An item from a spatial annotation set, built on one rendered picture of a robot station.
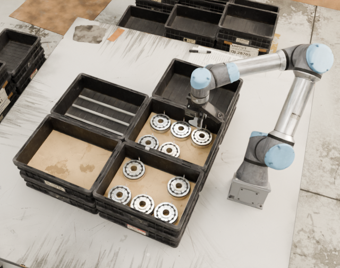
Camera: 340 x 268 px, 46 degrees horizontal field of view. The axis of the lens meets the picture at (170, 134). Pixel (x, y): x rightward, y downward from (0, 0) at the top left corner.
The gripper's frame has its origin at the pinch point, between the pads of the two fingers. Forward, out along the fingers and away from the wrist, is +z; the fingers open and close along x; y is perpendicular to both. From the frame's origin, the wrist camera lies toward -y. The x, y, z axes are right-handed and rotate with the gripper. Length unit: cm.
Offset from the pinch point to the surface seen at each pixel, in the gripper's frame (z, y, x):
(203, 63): 39, 21, -62
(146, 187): 12.4, 14.0, 33.9
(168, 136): 16.6, 15.8, 4.2
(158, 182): 13.1, 10.2, 29.3
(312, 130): 114, -61, -88
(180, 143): 16.4, 8.5, 5.5
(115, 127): 16.0, 42.3, 9.1
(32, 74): 75, 142, -36
